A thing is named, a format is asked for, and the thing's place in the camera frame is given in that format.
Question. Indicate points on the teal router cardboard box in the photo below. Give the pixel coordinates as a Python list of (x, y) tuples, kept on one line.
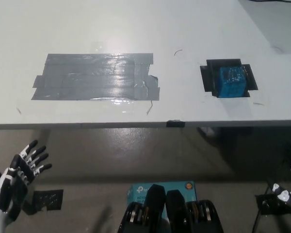
[(138, 191)]

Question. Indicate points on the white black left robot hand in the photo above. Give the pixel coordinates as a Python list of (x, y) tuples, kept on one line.
[(19, 179)]

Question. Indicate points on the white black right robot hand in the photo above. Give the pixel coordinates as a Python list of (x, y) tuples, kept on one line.
[(285, 195)]

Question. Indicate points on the small black tape strip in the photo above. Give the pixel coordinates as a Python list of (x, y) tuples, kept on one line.
[(175, 124)]

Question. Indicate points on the black tape patch on table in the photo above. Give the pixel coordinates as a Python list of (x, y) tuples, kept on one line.
[(209, 77)]

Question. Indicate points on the grey duct tape patch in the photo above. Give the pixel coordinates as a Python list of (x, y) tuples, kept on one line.
[(87, 77)]

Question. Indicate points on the blue rubik's cube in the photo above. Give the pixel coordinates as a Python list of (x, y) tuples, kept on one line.
[(231, 82)]

